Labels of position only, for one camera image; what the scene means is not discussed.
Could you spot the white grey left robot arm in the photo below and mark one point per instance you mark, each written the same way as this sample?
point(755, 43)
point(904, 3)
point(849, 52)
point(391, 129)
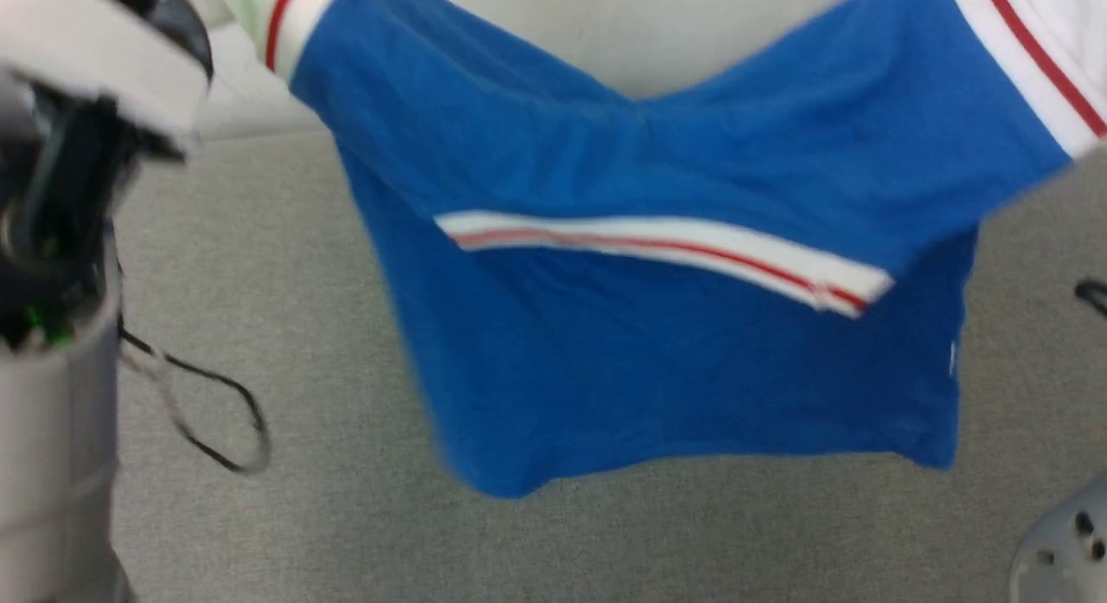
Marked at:
point(52, 456)

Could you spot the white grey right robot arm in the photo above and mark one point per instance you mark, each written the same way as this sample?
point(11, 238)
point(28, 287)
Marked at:
point(1064, 560)

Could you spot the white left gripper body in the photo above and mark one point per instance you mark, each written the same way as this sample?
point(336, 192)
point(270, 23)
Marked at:
point(86, 75)

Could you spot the blue shirt with white sleeves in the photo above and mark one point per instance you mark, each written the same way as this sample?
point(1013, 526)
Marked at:
point(675, 369)

